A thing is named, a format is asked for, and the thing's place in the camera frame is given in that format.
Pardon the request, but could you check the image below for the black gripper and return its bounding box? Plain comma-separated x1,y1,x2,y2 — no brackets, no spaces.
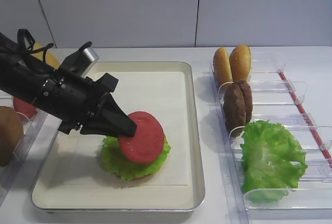
43,73,137,137

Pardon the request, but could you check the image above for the red tomato slice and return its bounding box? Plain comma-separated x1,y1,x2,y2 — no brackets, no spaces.
118,111,165,164
12,97,36,120

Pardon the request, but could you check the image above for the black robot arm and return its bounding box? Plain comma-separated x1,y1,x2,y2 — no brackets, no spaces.
1,29,136,137

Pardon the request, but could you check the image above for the green lettuce leaf on tray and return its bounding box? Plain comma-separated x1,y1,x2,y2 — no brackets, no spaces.
100,135,172,181

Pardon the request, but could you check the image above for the yellow cheese slice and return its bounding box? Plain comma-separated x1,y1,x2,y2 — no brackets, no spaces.
32,43,60,69

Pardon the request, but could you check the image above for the left brown meat patty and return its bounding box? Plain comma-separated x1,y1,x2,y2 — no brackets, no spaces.
223,83,246,137

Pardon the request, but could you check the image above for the brown meat patty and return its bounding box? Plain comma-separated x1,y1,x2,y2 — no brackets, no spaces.
236,80,253,124
223,83,246,137

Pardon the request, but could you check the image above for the right brown meat patty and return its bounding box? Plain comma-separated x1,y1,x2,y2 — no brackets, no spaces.
236,80,253,124

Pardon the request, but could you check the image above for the green lettuce leaf in rack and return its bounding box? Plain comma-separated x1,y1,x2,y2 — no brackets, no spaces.
240,120,308,203

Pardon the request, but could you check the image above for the white paper tray liner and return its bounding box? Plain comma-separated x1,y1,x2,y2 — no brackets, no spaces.
63,72,190,186

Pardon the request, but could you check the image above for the clear acrylic left rack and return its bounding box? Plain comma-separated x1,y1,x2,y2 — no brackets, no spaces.
1,91,48,203

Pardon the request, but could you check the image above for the clear acrylic rack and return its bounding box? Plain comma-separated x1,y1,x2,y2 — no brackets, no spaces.
209,46,331,223
1,91,48,203

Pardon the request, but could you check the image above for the cream metal tray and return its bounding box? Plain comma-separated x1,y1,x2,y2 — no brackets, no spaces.
31,61,206,212

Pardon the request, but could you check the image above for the brown bun bottom in rack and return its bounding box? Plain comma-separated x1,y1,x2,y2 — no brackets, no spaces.
1,106,23,167

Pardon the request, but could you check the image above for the left bun half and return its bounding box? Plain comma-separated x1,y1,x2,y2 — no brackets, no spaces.
213,47,233,86

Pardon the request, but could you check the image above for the bun half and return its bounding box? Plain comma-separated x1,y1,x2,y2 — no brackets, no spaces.
213,47,233,86
229,45,252,81

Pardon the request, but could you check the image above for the right bun half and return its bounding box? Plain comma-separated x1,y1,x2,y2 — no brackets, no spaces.
229,45,252,81

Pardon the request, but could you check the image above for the clear acrylic right rack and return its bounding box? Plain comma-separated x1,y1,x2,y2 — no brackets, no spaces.
209,46,331,223

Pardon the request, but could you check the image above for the red rod on rack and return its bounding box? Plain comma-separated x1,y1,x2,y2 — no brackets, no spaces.
287,82,331,167

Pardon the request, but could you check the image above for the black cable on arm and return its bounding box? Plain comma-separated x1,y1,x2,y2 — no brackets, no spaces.
0,29,93,61

